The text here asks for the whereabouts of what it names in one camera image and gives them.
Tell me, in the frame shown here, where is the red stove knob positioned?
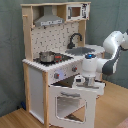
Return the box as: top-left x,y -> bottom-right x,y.
54,73 -> 61,79
72,66 -> 77,72

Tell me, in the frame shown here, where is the silver toy pot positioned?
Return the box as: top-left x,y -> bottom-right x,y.
39,51 -> 55,62

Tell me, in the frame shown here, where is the black toy stovetop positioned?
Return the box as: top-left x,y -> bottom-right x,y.
35,53 -> 71,66

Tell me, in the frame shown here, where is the grey toy sink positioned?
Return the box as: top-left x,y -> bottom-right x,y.
66,47 -> 94,56

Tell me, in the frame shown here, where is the right red stove knob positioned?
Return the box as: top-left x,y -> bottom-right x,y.
72,66 -> 77,72

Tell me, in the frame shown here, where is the white oven door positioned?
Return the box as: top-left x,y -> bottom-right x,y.
49,86 -> 97,128

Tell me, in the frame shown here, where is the wooden toy kitchen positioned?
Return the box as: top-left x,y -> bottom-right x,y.
22,2 -> 104,128

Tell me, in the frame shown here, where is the grey range hood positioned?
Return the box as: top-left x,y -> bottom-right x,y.
35,5 -> 64,27

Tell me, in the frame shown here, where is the toy microwave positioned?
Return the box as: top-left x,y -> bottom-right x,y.
66,3 -> 90,21

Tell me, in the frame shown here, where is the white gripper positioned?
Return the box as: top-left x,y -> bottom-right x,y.
73,75 -> 105,89

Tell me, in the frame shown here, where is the left red stove knob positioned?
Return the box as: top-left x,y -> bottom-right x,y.
54,73 -> 61,79

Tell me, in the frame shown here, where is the black toy faucet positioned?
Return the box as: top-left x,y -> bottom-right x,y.
67,33 -> 83,49

